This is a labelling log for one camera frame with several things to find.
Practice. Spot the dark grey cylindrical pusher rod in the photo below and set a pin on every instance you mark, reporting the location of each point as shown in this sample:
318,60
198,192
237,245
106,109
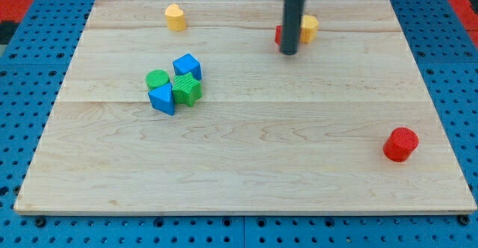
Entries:
291,26

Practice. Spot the blue cube block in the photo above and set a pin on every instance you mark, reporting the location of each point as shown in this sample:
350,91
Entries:
188,63

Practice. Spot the red cylinder block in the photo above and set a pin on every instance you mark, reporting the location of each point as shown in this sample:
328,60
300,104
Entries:
400,144

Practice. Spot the yellow heart block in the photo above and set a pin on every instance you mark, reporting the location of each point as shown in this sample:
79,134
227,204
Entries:
175,18

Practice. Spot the blue triangle block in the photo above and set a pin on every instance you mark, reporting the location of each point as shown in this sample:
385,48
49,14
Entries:
161,99

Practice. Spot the yellow hexagon block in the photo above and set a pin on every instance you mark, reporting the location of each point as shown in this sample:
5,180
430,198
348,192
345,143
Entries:
309,28

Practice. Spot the green cylinder block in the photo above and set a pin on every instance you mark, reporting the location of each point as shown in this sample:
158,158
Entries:
156,78

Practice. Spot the light wooden board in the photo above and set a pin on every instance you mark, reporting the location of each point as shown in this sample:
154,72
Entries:
272,135

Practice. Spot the green star block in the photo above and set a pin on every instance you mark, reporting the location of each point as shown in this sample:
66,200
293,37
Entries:
186,89

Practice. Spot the red block behind rod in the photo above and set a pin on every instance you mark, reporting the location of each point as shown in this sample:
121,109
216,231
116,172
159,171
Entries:
278,35

